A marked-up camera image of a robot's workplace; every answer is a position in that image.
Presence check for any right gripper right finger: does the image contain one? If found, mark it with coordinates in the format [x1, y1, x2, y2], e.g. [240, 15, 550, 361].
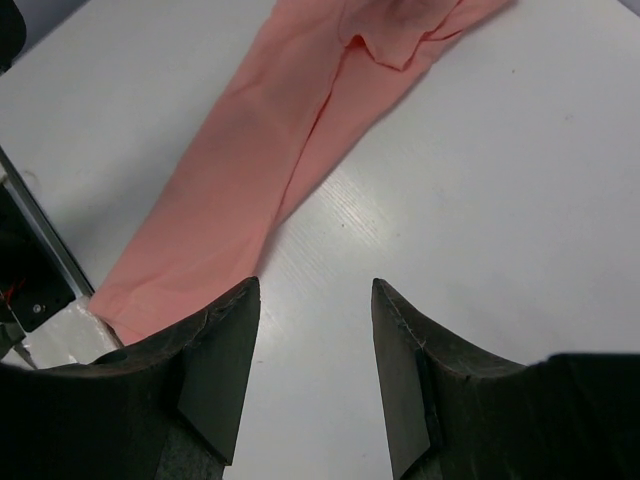
[371, 279, 639, 479]

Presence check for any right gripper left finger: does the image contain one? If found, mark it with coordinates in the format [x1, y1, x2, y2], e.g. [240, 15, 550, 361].
[1, 277, 260, 479]

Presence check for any salmon pink t shirt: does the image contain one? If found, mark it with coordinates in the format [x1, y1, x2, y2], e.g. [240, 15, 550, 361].
[89, 1, 501, 345]

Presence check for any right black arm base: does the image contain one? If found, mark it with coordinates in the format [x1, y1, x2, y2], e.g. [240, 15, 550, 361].
[1, 153, 93, 333]

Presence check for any white cardboard front panel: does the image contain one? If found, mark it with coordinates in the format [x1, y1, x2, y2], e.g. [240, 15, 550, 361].
[1, 296, 122, 370]

